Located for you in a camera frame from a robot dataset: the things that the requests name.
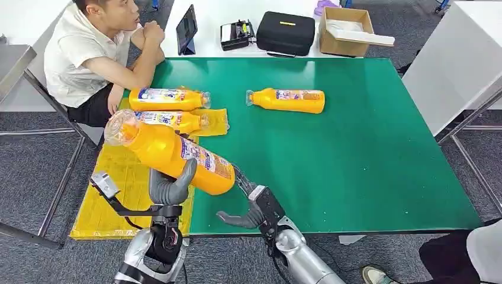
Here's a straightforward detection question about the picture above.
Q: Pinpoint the green table mat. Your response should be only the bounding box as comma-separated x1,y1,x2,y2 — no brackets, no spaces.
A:
123,57,482,236

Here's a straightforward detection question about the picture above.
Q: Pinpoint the person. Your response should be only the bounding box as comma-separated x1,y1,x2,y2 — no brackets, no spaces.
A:
44,0,166,128
361,219,502,284

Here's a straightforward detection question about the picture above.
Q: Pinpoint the purple plastic object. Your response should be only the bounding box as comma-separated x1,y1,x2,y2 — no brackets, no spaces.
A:
313,0,341,17

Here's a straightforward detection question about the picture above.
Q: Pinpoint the metal table frame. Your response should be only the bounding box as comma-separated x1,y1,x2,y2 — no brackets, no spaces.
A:
0,34,104,250
436,89,502,214

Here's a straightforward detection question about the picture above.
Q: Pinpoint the person's hand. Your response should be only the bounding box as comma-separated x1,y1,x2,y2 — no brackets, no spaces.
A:
141,20,166,46
107,83,125,117

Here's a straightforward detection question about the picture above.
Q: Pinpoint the orange drink bottle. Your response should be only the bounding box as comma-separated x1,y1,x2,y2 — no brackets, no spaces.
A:
128,88,212,112
104,109,236,196
133,111,211,137
246,88,326,115

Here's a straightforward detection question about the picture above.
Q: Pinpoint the yellow plastic sheet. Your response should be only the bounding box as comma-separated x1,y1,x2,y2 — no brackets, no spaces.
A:
69,86,230,241

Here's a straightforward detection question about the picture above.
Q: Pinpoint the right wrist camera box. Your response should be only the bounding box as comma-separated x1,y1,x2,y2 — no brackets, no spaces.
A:
248,185,287,236

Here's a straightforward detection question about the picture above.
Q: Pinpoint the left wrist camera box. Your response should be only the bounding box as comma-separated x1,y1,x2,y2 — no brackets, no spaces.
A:
90,171,184,218

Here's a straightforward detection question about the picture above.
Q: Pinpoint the white side table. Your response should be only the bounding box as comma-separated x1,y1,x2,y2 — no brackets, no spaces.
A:
401,0,502,137

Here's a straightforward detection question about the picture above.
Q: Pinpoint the black carrying case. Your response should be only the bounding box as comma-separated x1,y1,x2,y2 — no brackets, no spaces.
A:
256,11,316,59

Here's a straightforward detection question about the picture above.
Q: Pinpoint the open cardboard box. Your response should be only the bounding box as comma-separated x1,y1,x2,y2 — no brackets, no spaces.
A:
318,7,396,58

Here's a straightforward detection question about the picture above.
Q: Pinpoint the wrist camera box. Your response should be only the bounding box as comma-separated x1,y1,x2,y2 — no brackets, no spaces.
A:
90,171,184,218
248,185,287,236

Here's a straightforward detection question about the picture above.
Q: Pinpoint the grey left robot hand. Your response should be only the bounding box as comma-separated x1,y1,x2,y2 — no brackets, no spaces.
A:
148,158,198,206

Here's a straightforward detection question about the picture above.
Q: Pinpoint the black label printer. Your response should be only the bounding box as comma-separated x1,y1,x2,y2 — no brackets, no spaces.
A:
220,20,256,52

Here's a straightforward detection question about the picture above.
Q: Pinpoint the white foam slab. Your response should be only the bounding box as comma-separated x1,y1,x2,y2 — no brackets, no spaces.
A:
326,20,396,47

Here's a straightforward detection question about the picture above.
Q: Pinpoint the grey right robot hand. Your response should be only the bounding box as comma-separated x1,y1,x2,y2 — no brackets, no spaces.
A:
215,164,265,230

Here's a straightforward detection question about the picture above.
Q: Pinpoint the white paper tag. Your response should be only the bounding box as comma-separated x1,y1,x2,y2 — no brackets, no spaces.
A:
339,234,366,246

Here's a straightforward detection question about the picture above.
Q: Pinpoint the black tablet on stand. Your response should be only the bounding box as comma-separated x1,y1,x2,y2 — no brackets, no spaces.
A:
175,4,198,56

